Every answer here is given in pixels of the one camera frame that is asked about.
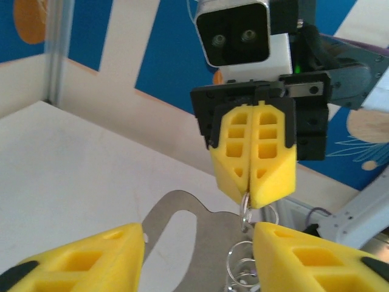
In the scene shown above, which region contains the aluminium corner post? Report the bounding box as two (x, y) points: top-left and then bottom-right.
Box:
(44, 0), (76, 106)

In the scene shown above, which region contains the clear plastic zip bag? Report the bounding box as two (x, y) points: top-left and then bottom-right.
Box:
(142, 189), (280, 292)

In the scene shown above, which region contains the aluminium side rail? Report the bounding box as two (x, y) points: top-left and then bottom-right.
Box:
(278, 170), (389, 255)

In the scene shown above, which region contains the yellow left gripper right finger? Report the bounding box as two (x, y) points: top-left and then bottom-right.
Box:
(253, 221), (389, 292)

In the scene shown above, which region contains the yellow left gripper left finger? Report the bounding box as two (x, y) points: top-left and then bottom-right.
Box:
(0, 223), (146, 292)

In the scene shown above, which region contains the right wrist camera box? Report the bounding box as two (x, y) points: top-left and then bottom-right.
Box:
(193, 0), (290, 83)

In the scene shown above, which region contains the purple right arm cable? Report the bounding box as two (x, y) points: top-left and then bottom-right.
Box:
(332, 35), (389, 57)

